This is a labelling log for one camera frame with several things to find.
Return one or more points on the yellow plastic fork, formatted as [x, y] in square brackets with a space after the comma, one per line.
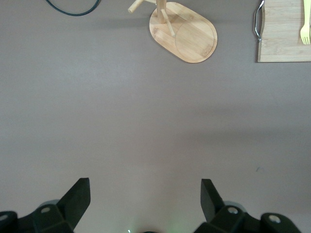
[305, 34]

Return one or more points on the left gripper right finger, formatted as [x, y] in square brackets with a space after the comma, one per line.
[226, 221]

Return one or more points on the bamboo cutting board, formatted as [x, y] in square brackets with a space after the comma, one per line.
[279, 36]

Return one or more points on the wooden mug tree stand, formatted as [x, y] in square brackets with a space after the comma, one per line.
[194, 41]

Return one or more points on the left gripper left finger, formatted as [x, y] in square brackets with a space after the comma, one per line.
[48, 221]

